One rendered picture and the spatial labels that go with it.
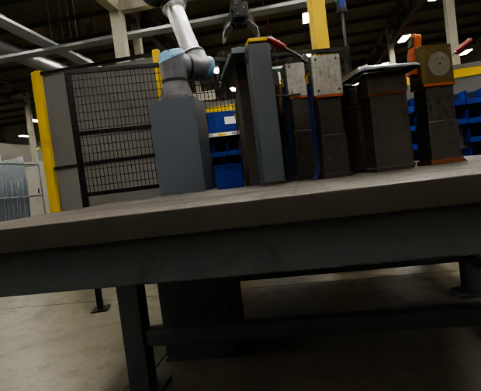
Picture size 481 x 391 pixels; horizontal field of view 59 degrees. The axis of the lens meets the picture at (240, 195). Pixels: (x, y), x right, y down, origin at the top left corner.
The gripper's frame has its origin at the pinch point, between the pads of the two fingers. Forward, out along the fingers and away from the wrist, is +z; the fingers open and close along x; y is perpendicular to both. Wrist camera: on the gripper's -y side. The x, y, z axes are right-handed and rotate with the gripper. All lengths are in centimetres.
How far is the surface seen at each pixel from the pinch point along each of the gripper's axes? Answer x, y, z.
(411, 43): 48, 47, 20
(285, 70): 11.5, 26.1, 18.9
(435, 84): 53, 49, 33
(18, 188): -528, -941, 10
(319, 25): 66, -121, -44
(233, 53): -6.1, 33.0, 12.8
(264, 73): 1.8, 43.4, 23.0
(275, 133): 3, 43, 42
